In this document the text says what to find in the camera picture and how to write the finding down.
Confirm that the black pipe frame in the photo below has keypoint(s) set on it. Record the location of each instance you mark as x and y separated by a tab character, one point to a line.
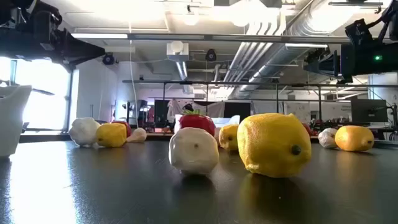
217	83

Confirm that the black ceiling spotlight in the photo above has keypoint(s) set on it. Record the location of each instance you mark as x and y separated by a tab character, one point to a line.
315	53

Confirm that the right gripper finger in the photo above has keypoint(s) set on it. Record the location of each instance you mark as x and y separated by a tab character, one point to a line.
329	72
329	60

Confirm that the beige pointed garlic bulb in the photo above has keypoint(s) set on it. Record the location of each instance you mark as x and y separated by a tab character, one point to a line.
138	135

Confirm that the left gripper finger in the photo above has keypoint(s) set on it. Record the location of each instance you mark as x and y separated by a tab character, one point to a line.
84	49
77	61

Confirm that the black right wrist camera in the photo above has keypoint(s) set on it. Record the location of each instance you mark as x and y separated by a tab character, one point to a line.
357	31

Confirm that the white hanging cloth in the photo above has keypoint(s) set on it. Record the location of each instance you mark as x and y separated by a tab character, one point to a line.
214	109

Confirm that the silver ventilation duct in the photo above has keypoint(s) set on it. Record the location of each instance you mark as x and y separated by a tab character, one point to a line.
273	62

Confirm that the white ceiling box device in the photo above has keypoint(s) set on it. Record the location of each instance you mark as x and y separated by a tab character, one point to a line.
177	51

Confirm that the black round ceiling camera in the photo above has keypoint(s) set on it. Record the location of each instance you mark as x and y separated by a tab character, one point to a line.
108	59
211	55

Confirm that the orange-yellow lemon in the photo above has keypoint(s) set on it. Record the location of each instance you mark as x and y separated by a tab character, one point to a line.
354	138

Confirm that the person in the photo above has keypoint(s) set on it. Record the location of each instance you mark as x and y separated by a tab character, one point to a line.
188	107

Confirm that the white patterned curtain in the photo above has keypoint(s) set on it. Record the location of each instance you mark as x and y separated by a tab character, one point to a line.
298	109

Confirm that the yellow lemon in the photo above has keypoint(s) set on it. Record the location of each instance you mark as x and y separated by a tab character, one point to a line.
270	146
228	137
110	135

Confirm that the white plastic basket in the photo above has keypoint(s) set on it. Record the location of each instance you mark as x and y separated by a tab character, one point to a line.
12	124

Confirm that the black equipment rack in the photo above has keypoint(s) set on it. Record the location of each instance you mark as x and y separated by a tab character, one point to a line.
136	109

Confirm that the white garlic bulb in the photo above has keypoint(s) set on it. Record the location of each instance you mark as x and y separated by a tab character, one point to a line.
192	152
326	138
82	130

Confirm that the grey rig crossbar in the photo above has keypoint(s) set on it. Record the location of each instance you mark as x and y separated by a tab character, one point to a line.
217	38

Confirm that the white ceiling pipes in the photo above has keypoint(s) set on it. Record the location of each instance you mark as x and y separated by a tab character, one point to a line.
245	53

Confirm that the black partition panel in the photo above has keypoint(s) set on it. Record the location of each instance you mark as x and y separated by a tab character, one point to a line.
237	109

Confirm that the black computer monitor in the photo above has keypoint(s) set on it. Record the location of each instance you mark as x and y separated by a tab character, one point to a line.
368	110

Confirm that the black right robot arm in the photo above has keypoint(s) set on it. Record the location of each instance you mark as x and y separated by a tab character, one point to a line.
395	29

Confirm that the white light strip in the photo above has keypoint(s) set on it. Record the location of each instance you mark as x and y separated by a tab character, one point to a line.
306	45
99	35

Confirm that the bright window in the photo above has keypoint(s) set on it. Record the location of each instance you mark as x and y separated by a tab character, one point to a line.
46	93

